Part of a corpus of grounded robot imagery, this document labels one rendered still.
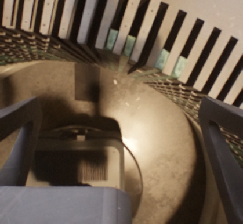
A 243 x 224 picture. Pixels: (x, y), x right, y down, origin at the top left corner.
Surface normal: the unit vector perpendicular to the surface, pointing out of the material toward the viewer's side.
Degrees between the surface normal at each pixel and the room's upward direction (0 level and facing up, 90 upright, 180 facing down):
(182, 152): 0
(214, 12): 0
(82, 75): 24
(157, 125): 0
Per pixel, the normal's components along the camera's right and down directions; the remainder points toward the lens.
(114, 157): 0.02, 0.10
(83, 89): -0.02, 0.50
